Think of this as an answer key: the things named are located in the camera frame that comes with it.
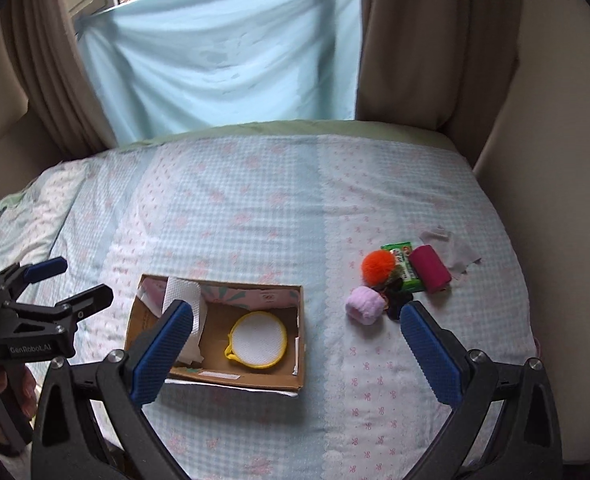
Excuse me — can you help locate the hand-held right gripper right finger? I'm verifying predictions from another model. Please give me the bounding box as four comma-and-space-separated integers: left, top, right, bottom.
400, 302, 563, 480

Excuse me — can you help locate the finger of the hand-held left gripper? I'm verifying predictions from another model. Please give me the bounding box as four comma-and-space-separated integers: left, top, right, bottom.
0, 256, 69, 307
2, 284, 114, 333

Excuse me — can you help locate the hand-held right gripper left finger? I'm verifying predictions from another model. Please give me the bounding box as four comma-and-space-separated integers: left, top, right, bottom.
30, 299, 196, 480

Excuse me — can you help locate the cardboard box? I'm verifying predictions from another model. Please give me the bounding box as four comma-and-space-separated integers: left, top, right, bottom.
125, 274, 306, 392

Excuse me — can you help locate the black scrunchie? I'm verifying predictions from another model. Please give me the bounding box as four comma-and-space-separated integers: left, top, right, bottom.
375, 280, 413, 321

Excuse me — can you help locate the pink plush scrunchie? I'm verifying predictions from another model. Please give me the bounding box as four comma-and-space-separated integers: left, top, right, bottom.
345, 286, 388, 326

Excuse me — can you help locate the magenta towel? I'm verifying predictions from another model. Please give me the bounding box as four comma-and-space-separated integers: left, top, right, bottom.
407, 244, 452, 295

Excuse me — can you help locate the green tissue packet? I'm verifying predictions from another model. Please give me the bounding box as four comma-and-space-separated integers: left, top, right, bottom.
381, 241, 426, 293

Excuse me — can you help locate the orange fluffy pompom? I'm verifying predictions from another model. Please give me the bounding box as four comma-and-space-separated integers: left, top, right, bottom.
362, 251, 400, 286

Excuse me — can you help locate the white paper towel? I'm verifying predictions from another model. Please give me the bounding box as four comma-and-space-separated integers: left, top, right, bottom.
162, 276, 208, 366

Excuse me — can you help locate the yellow-rimmed white round pad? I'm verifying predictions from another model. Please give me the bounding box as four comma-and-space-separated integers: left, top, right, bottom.
224, 311, 289, 371

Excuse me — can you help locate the beige curtain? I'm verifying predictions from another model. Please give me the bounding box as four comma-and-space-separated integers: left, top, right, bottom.
0, 0, 120, 161
355, 0, 520, 133

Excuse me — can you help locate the light green bed sheet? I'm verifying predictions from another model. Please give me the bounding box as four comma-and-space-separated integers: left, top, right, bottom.
0, 120, 456, 216

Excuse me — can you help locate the light blue hanging cloth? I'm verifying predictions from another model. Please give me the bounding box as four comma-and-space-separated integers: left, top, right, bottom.
75, 0, 363, 146

